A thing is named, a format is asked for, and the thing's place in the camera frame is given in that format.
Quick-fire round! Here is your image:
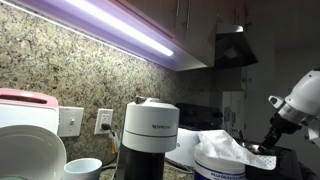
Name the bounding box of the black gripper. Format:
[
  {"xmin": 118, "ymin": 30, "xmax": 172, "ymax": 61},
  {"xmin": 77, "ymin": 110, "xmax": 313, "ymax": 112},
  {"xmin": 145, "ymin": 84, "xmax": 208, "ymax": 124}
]
[{"xmin": 259, "ymin": 112, "xmax": 303, "ymax": 154}]

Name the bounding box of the silver metal pan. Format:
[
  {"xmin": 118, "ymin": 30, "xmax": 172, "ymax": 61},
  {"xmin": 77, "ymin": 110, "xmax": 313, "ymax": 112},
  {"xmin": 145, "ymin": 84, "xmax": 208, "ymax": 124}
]
[{"xmin": 234, "ymin": 139, "xmax": 268, "ymax": 155}]

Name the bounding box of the black stove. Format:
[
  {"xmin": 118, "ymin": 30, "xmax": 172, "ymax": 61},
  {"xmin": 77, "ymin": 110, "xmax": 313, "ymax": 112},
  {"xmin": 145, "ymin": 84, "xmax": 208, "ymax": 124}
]
[{"xmin": 244, "ymin": 146, "xmax": 304, "ymax": 180}]

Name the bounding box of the white wet wipe sheet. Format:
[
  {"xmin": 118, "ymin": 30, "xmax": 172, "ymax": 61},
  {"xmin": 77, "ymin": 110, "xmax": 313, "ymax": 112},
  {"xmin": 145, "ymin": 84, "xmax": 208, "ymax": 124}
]
[{"xmin": 195, "ymin": 129, "xmax": 278, "ymax": 171}]

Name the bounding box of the wipes canister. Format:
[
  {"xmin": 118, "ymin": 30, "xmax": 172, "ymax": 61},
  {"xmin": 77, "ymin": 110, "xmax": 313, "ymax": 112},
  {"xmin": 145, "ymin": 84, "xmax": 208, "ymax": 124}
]
[{"xmin": 193, "ymin": 151, "xmax": 247, "ymax": 180}]

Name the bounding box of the black countertop appliance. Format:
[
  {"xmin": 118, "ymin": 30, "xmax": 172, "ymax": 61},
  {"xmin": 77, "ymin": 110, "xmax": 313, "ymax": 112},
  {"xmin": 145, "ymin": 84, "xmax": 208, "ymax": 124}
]
[{"xmin": 175, "ymin": 102, "xmax": 224, "ymax": 132}]

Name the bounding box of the white countertop appliance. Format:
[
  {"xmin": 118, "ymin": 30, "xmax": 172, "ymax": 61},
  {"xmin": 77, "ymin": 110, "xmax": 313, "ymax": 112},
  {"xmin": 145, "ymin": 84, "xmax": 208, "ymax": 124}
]
[{"xmin": 165, "ymin": 126, "xmax": 214, "ymax": 168}]

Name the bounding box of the black range hood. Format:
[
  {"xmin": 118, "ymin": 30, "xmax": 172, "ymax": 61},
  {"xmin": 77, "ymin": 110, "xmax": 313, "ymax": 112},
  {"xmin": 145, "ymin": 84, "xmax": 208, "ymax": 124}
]
[{"xmin": 214, "ymin": 22, "xmax": 259, "ymax": 70}]

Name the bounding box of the white nespresso coffee machine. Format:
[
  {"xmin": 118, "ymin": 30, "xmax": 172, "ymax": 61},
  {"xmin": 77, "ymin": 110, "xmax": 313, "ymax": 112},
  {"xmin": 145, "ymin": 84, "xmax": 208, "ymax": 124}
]
[{"xmin": 113, "ymin": 96, "xmax": 181, "ymax": 180}]

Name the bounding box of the under cabinet light strip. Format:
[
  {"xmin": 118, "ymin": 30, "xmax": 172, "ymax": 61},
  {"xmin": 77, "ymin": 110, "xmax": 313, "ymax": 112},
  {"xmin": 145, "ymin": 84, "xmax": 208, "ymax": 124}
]
[{"xmin": 64, "ymin": 0, "xmax": 175, "ymax": 57}]

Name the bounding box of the white mug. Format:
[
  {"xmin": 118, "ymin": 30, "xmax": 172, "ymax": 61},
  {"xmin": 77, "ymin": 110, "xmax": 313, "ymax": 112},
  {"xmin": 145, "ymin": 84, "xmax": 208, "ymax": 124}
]
[{"xmin": 62, "ymin": 157, "xmax": 103, "ymax": 180}]

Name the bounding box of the pink and white toaster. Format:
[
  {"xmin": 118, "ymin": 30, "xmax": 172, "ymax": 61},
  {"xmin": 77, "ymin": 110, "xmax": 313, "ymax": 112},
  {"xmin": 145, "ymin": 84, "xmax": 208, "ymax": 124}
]
[{"xmin": 0, "ymin": 87, "xmax": 60, "ymax": 135}]

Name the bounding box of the white bowl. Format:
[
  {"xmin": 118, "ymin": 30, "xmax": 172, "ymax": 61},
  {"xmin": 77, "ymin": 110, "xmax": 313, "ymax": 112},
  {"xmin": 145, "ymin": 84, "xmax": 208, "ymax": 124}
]
[{"xmin": 0, "ymin": 124, "xmax": 68, "ymax": 180}]

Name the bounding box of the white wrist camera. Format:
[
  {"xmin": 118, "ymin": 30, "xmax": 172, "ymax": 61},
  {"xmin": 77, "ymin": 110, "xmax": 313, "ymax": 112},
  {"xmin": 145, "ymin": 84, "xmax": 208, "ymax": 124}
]
[{"xmin": 303, "ymin": 123, "xmax": 320, "ymax": 148}]

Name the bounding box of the wooden wall cabinet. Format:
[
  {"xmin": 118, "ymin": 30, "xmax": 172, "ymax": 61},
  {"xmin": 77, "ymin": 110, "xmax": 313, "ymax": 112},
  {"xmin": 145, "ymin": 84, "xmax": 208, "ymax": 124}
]
[{"xmin": 109, "ymin": 0, "xmax": 217, "ymax": 72}]

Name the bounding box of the metal cabinet handle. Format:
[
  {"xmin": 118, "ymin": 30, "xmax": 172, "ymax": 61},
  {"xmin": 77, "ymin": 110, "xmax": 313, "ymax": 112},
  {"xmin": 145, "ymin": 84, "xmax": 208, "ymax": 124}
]
[
  {"xmin": 175, "ymin": 0, "xmax": 182, "ymax": 17},
  {"xmin": 184, "ymin": 0, "xmax": 192, "ymax": 30}
]

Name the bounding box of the black plug with cable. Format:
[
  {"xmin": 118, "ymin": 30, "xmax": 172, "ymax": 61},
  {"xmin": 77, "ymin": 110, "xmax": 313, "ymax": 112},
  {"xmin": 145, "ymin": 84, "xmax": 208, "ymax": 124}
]
[{"xmin": 100, "ymin": 122, "xmax": 122, "ymax": 171}]

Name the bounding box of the white wall outlet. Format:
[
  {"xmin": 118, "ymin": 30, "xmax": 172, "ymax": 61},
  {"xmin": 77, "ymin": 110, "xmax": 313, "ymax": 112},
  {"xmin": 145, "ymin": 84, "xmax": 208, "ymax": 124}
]
[{"xmin": 93, "ymin": 108, "xmax": 115, "ymax": 136}]

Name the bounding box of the white light switch plate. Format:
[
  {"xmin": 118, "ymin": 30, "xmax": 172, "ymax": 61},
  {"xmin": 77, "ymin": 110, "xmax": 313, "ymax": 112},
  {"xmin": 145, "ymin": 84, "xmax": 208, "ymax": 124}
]
[{"xmin": 57, "ymin": 105, "xmax": 85, "ymax": 138}]

